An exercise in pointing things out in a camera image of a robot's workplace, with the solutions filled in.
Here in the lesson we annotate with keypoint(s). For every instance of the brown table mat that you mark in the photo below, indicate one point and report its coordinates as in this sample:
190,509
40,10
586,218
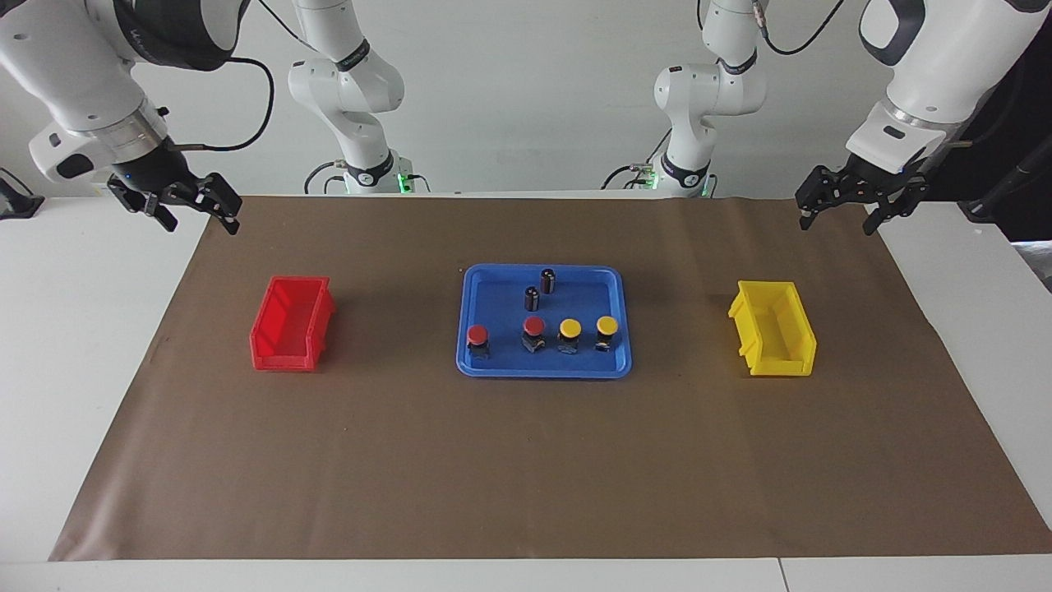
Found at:
526,460

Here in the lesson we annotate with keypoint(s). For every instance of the blue plastic tray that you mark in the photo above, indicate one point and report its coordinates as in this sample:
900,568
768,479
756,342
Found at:
501,316

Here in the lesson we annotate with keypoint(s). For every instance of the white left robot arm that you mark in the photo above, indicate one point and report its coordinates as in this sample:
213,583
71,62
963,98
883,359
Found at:
929,74

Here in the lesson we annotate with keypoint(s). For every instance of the yellow plastic bin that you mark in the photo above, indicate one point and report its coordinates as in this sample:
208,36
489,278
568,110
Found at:
772,329

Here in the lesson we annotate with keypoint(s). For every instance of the red plastic bin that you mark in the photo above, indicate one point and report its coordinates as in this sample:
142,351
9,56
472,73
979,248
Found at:
292,325

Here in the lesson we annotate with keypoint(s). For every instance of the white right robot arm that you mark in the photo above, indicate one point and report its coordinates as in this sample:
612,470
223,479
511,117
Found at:
82,66

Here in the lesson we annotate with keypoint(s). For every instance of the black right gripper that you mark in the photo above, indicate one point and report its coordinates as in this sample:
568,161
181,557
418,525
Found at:
160,177

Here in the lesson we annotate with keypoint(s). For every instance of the black background panel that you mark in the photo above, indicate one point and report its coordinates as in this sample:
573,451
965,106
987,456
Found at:
1011,140

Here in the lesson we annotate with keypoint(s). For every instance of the red push button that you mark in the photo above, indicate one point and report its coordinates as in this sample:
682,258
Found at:
534,326
477,335

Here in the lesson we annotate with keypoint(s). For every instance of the yellow push button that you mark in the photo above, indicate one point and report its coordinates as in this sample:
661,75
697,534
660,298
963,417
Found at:
569,329
606,326

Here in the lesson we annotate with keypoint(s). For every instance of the black clamp object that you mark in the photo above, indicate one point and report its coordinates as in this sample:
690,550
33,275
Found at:
18,201

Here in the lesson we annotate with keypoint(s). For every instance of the black cylinder part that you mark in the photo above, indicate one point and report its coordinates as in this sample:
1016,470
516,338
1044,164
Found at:
548,281
532,299

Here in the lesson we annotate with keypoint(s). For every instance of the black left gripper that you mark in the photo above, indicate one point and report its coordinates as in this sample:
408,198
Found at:
875,181

